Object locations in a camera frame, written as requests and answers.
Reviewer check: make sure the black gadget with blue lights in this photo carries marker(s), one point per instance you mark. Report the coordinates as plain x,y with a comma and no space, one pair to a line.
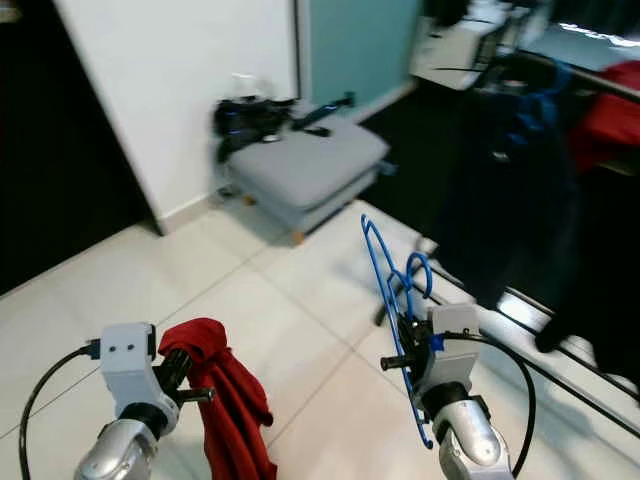
245,125

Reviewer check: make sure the plain red shirt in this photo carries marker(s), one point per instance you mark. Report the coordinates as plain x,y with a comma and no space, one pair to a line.
230,420

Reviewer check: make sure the blue plastic hanger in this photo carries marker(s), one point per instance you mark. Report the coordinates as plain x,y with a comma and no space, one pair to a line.
535,110
418,254

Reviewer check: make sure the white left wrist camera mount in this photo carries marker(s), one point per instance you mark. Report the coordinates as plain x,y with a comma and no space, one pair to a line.
128,355

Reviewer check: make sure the black metal clothes rack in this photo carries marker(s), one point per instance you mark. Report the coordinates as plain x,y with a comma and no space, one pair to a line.
390,305

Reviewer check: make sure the red shirt with yellow print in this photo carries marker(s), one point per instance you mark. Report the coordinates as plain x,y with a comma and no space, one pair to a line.
610,125

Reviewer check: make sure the black handheld stick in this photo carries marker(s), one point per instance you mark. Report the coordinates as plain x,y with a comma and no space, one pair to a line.
325,115

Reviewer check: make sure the clear plastic bag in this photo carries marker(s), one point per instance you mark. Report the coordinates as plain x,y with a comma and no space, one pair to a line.
250,86

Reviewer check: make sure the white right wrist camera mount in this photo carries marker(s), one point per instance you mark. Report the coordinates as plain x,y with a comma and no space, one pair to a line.
455,325

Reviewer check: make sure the navy blue shirt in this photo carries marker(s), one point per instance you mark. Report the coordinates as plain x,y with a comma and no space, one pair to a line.
510,200

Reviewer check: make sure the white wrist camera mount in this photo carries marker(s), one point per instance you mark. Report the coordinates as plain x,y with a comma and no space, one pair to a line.
455,325
128,355

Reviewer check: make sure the white low cabinet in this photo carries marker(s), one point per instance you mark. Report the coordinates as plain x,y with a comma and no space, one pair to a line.
450,50

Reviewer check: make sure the grey cushioned ottoman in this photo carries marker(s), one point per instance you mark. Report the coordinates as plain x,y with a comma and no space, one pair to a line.
305,165

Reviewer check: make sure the dark floor carpet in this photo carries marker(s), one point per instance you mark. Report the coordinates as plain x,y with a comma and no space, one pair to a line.
410,140

